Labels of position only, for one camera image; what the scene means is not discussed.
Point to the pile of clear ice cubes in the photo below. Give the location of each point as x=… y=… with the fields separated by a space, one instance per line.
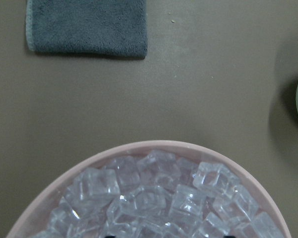
x=158 y=196

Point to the pink bowl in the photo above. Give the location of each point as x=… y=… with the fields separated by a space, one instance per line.
x=35 y=216

